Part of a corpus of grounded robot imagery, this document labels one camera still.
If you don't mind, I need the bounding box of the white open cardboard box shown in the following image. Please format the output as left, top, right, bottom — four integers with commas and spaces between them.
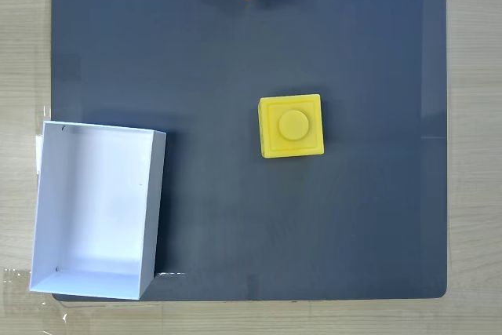
29, 120, 168, 301

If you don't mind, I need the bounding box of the dark grey table mat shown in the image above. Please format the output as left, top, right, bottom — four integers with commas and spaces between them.
50, 0, 449, 303

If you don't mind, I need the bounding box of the yellow block with round stud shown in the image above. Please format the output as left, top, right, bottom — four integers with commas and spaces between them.
257, 93, 326, 160

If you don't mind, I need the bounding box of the clear adhesive tape piece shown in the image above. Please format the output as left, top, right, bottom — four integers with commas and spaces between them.
2, 268, 32, 307

